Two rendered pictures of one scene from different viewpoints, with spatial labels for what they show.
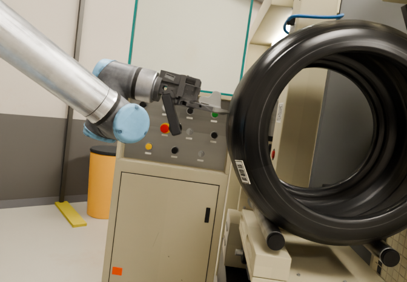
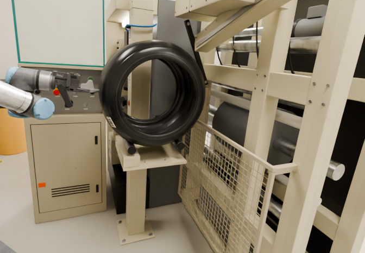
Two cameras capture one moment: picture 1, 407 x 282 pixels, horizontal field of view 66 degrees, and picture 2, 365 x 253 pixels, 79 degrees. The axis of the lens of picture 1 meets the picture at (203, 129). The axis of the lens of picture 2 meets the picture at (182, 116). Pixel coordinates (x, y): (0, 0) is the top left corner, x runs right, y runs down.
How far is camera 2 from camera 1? 0.40 m
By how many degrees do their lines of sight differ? 27
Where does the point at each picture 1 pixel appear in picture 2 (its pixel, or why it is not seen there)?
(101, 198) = (8, 140)
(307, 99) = (143, 72)
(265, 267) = (128, 162)
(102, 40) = not seen: outside the picture
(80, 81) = (8, 94)
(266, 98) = (117, 86)
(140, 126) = (49, 109)
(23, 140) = not seen: outside the picture
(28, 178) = not seen: outside the picture
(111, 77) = (20, 79)
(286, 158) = (136, 105)
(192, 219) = (87, 144)
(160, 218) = (65, 148)
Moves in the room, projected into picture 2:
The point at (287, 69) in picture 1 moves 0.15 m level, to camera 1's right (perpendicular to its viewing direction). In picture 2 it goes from (126, 70) to (156, 71)
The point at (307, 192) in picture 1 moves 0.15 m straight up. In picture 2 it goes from (147, 121) to (148, 99)
